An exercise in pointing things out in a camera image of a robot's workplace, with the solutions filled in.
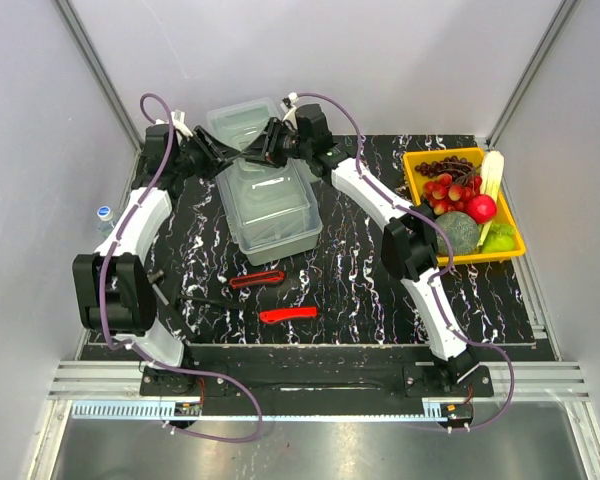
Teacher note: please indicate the clear water bottle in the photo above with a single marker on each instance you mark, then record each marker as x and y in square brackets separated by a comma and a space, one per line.
[106, 220]

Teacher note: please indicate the black marble pattern mat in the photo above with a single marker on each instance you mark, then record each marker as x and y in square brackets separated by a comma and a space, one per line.
[357, 301]

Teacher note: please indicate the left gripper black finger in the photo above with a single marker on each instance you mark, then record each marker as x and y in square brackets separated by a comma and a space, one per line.
[212, 147]
[210, 168]

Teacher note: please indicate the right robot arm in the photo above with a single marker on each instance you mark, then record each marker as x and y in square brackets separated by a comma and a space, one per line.
[409, 237]

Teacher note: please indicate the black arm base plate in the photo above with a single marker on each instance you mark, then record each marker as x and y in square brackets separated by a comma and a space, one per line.
[318, 390]

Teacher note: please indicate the aluminium front rail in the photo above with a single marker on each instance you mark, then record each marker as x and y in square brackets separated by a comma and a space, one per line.
[111, 390]

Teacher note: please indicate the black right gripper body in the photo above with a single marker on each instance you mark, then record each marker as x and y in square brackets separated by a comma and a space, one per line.
[285, 146]

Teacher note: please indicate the green pepper toy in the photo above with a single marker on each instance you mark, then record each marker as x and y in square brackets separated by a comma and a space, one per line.
[500, 238]

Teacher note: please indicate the yellow plastic fruit tray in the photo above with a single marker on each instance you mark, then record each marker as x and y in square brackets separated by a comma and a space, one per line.
[415, 181]

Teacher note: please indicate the dark purple grape bunch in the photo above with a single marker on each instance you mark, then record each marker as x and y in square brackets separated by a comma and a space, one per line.
[456, 167]

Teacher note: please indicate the aluminium frame post left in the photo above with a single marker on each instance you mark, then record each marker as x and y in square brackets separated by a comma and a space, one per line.
[78, 32]

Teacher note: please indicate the red utility knife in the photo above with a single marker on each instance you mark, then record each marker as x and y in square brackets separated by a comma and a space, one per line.
[286, 314]
[264, 278]

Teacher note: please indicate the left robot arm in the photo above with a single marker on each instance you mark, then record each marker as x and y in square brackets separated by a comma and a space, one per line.
[114, 294]

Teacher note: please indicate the aluminium frame post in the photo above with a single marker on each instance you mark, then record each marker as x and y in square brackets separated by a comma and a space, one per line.
[78, 32]
[559, 21]

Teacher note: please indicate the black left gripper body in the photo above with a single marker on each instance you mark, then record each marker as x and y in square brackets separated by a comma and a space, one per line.
[192, 157]

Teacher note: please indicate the aluminium frame post right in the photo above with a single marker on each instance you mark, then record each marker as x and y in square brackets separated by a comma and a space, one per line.
[559, 21]

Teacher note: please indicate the black handled tool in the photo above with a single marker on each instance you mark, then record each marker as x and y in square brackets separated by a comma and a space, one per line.
[226, 304]

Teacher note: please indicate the white corn cob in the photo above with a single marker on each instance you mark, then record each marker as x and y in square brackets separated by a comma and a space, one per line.
[492, 169]

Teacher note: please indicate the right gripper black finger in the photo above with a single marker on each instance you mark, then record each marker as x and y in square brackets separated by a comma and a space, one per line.
[266, 159]
[263, 146]

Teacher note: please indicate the translucent green tool box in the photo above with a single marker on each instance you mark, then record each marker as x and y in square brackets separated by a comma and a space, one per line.
[272, 213]

